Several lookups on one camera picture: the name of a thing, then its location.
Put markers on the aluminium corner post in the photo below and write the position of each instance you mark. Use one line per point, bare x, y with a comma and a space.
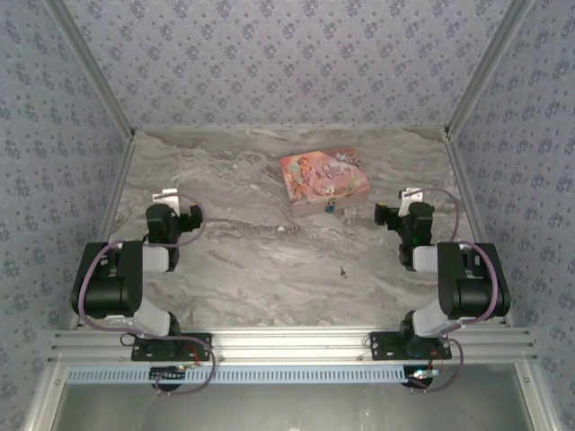
485, 72
94, 72

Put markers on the pink illustrated tin box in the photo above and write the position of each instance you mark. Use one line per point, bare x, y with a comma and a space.
323, 177

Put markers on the grey metal shelf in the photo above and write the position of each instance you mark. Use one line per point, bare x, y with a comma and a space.
287, 408

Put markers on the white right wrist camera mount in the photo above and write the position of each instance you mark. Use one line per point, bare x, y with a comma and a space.
406, 199

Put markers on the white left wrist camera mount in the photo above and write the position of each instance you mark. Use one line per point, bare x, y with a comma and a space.
164, 196

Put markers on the small metal key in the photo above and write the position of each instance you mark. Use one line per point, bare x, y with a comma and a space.
342, 271

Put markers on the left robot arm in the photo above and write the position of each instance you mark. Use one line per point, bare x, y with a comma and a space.
117, 287

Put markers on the aluminium front rail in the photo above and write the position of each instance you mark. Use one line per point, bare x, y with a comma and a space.
287, 343

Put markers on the black controller board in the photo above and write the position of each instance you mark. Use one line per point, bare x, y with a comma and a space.
420, 375

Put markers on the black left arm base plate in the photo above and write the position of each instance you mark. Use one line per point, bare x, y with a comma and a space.
144, 352

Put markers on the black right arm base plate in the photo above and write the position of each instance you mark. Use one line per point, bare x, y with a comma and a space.
382, 352

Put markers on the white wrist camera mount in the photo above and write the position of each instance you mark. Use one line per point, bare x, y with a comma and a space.
164, 196
406, 199

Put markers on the aluminium side rail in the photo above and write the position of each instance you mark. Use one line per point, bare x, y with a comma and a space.
112, 206
471, 211

